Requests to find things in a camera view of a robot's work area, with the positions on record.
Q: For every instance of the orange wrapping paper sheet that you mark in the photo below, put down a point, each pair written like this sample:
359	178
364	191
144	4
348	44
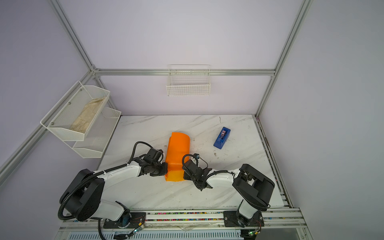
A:
178	146

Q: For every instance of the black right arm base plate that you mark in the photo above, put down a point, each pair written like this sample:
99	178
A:
235	219

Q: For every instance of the white wire wall basket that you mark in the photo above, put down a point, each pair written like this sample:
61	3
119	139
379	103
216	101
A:
188	80

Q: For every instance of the white mesh shelf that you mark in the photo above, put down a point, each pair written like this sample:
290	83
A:
60	118
99	135

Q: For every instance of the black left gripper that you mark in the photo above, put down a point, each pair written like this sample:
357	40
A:
164	171

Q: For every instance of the aluminium front rail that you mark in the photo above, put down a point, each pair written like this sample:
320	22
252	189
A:
284	218

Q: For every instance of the white mesh lower shelf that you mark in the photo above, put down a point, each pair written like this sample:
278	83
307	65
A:
99	135

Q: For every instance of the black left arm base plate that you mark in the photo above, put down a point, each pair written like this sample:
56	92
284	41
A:
126	221

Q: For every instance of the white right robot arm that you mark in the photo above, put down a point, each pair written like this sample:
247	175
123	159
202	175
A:
253	186

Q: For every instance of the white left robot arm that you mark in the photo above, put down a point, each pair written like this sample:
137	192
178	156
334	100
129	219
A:
83	198

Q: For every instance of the blue tape dispenser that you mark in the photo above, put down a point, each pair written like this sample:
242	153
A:
219	143

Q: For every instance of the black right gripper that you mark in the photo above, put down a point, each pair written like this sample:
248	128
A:
185	176

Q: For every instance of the white mesh upper shelf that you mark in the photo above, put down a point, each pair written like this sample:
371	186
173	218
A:
60	118

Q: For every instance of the beige cloth in shelf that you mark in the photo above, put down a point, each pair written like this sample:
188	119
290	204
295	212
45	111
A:
83	121

